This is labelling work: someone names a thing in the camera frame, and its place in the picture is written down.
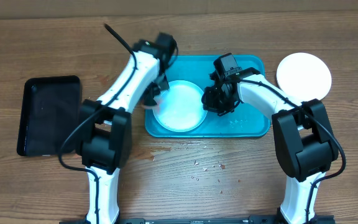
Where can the light blue plate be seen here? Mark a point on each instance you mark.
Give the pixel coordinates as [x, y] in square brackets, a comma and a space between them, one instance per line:
[179, 109]

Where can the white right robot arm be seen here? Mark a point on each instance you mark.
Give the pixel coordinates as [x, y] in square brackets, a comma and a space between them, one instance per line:
[304, 143]

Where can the white plate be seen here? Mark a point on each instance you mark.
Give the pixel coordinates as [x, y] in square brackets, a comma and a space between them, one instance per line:
[304, 76]

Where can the teal plastic serving tray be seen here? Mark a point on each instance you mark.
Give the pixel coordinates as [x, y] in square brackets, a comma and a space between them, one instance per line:
[244, 122]

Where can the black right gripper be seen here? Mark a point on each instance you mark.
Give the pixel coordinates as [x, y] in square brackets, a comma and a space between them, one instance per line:
[211, 107]

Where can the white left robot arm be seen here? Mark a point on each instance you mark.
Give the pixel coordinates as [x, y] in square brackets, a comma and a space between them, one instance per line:
[105, 134]

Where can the black rectangular water tray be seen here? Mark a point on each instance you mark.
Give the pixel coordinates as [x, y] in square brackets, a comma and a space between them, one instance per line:
[49, 114]

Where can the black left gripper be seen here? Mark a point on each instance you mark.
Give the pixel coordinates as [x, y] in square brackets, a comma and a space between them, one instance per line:
[163, 86]

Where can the green and pink sponge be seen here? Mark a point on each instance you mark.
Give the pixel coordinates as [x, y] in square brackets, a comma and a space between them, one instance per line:
[149, 103]

